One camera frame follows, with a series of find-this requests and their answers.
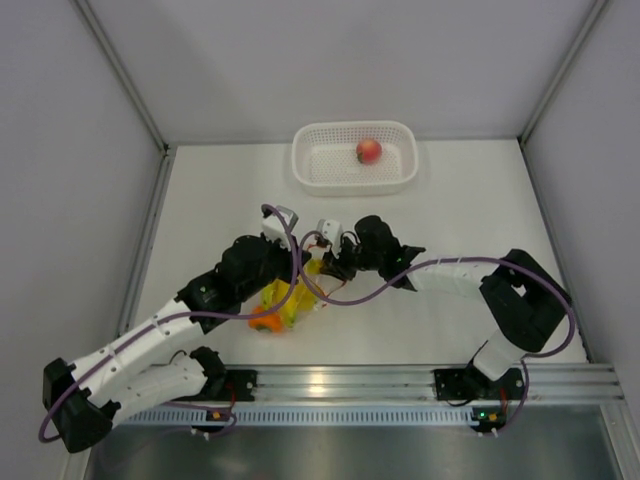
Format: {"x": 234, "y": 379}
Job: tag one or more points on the aluminium frame post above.
{"x": 117, "y": 66}
{"x": 568, "y": 60}

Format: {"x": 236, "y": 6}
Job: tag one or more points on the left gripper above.
{"x": 286, "y": 255}

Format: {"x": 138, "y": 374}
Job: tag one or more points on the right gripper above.
{"x": 335, "y": 264}

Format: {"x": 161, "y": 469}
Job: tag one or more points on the right aluminium frame post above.
{"x": 568, "y": 60}

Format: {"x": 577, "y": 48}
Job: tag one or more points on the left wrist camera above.
{"x": 277, "y": 224}

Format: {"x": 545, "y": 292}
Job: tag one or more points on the white perforated plastic basket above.
{"x": 323, "y": 158}

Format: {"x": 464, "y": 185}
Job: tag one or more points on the aluminium mounting rail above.
{"x": 546, "y": 383}

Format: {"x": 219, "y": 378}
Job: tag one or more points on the clear zip top bag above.
{"x": 330, "y": 285}

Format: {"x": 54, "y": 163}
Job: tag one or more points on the white slotted cable duct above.
{"x": 268, "y": 415}

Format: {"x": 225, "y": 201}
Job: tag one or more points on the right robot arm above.
{"x": 525, "y": 302}

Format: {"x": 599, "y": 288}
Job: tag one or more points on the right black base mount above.
{"x": 468, "y": 384}

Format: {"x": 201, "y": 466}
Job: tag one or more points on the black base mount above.
{"x": 233, "y": 385}
{"x": 468, "y": 384}

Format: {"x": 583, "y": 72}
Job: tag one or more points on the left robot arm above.
{"x": 87, "y": 398}

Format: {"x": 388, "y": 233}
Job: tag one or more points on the orange fake fruit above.
{"x": 266, "y": 322}

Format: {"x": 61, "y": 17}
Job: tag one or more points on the pink fake peach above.
{"x": 368, "y": 151}

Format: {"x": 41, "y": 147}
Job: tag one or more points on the yellow fake bananas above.
{"x": 301, "y": 301}

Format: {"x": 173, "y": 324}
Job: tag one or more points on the left aluminium frame post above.
{"x": 117, "y": 66}

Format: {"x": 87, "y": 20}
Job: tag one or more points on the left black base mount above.
{"x": 233, "y": 385}

